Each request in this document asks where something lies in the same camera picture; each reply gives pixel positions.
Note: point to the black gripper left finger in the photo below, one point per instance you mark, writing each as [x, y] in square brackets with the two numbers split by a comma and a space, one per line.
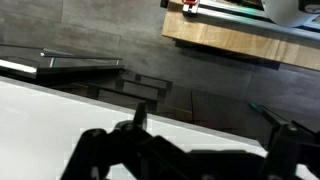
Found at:
[140, 117]

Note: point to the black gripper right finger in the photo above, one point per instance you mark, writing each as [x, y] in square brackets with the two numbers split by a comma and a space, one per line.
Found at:
[279, 132]

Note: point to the wooden workbench top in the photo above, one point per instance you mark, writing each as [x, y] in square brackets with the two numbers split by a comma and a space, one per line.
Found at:
[232, 37]

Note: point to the black cabinet drawer handle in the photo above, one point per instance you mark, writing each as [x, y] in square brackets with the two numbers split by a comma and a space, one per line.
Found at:
[94, 90]

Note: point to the chrome bar handle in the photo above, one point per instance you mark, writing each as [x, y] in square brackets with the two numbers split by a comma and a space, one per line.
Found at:
[55, 56]

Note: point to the aluminium rail with clamp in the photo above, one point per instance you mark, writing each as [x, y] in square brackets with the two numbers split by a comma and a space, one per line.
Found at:
[292, 17]

